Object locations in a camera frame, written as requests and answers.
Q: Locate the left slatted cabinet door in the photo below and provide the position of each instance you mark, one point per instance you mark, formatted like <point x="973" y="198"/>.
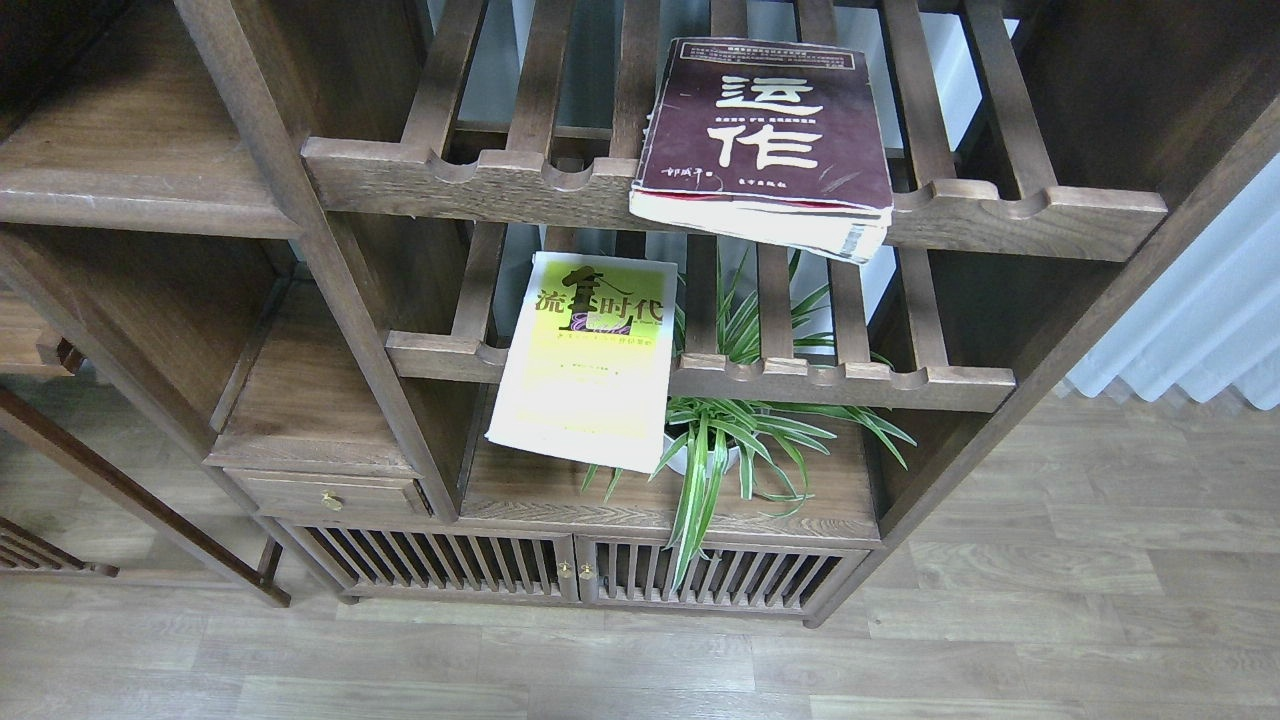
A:
<point x="459" y="562"/>

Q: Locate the slatted cabinet door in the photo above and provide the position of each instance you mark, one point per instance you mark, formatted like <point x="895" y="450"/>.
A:
<point x="459" y="562"/>
<point x="725" y="577"/>

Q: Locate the right slatted cabinet door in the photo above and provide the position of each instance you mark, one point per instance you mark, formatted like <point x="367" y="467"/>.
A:
<point x="725" y="577"/>

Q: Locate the white plant pot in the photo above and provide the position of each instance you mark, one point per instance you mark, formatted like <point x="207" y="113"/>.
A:
<point x="678" y="457"/>

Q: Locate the yellow white book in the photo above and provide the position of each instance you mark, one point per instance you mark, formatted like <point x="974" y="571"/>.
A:
<point x="587" y="373"/>

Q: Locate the white curtain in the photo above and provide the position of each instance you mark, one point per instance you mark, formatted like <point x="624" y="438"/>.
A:
<point x="1211" y="321"/>

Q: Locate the wooden drawer brass knob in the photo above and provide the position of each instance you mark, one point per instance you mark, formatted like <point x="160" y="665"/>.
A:
<point x="291" y="493"/>

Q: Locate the dark wooden bookshelf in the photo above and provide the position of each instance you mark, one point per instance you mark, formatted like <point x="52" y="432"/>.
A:
<point x="277" y="226"/>

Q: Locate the green spider plant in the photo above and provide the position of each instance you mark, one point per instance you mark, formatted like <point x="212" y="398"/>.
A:
<point x="707" y="426"/>

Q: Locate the maroon thick book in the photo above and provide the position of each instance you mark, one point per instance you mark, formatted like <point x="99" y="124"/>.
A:
<point x="773" y="142"/>

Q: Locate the dark wooden side furniture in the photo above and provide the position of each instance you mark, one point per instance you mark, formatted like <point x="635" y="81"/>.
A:
<point x="32" y="347"/>

